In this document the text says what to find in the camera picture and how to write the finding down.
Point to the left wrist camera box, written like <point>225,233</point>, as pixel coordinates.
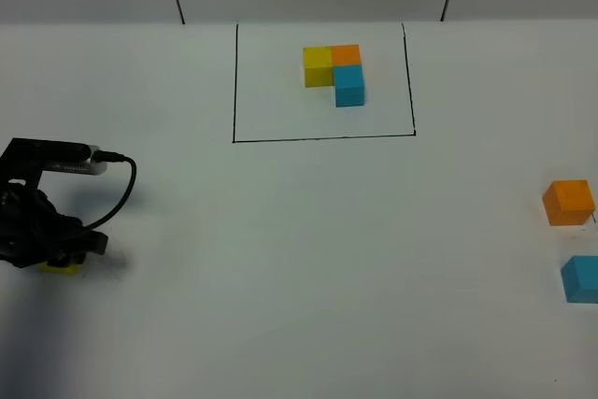
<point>26,159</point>

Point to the template blue cube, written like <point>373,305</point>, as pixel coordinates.
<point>349,86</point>

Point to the yellow wooden cube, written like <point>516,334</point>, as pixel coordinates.
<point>61,269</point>

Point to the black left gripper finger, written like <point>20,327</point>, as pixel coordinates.
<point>95,242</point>

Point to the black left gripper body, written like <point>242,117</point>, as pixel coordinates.
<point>29,222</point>

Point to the orange wooden cube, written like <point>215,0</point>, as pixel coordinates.
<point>568,202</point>

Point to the template yellow cube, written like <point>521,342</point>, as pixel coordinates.
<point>318,67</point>

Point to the blue wooden cube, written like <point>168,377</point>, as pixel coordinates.
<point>579,279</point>

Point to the template orange cube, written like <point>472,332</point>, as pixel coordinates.
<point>346,55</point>

